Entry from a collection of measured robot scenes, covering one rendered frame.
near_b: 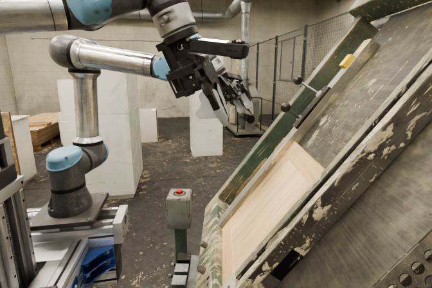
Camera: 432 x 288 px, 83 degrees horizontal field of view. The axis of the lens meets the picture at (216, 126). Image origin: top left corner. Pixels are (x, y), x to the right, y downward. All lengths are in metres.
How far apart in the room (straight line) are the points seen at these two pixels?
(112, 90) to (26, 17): 2.54
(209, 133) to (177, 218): 3.39
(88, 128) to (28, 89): 8.90
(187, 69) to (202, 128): 4.12
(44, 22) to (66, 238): 0.81
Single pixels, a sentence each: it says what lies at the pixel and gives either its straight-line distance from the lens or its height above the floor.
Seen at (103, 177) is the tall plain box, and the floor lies 0.32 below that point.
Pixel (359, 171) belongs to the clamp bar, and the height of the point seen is 1.34.
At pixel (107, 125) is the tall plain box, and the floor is 0.96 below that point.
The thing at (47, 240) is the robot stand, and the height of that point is 0.95.
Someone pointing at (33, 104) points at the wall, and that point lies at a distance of 10.00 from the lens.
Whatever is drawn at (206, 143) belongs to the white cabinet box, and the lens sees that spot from 4.67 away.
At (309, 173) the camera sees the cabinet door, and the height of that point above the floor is 1.25.
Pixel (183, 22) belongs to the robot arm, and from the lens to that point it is 0.49.
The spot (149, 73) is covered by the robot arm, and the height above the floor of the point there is 1.55.
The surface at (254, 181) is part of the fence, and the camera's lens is 1.06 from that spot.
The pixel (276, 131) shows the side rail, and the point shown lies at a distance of 1.25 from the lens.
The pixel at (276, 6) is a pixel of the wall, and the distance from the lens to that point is 9.86.
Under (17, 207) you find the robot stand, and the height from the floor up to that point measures 1.16.
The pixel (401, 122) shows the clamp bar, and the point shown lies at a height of 1.45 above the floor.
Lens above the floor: 1.55
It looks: 12 degrees down
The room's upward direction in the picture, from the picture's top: straight up
